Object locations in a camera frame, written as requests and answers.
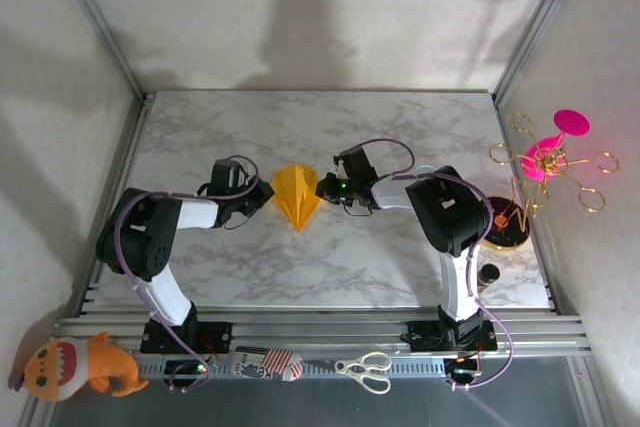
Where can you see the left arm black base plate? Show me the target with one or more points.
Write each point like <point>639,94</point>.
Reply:
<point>220,337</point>

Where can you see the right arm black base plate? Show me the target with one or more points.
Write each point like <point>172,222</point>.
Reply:
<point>425,337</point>

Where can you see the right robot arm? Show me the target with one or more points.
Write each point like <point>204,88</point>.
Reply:
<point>447,212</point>

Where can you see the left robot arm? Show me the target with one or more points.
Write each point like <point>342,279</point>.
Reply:
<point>142,242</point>

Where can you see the aluminium extrusion frame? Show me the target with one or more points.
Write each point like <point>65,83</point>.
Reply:
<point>320,327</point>

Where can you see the red white printed packet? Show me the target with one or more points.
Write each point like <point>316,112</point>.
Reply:
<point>280,362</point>

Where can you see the black controller box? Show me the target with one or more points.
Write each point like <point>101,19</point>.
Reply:
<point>182,368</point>
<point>465,369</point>

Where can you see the pink wine glass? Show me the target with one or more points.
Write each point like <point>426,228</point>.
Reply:
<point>572,123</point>

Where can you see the orange shark plush toy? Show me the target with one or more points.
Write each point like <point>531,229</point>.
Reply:
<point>105,364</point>

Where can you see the dark small bottle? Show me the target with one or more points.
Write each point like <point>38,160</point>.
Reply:
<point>489,274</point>

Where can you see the yellow paper sheet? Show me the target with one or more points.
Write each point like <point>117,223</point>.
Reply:
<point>297,192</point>

